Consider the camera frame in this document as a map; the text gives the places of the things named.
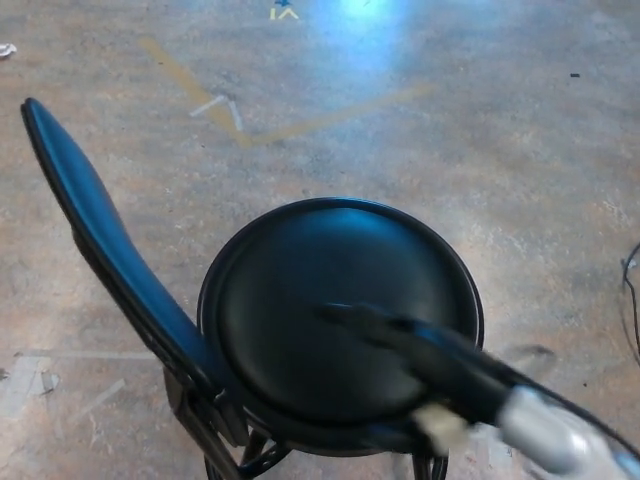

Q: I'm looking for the black round-seat chair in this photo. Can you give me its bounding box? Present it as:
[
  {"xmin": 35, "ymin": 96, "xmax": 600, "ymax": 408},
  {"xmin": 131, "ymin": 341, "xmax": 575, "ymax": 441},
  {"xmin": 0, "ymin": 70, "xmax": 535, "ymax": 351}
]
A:
[{"xmin": 19, "ymin": 97, "xmax": 485, "ymax": 480}]

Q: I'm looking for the black floor cable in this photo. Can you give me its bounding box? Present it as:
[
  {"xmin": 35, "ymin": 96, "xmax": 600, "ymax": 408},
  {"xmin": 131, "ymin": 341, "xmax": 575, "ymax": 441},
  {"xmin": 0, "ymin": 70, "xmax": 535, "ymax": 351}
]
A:
[{"xmin": 619, "ymin": 242, "xmax": 640, "ymax": 366}]

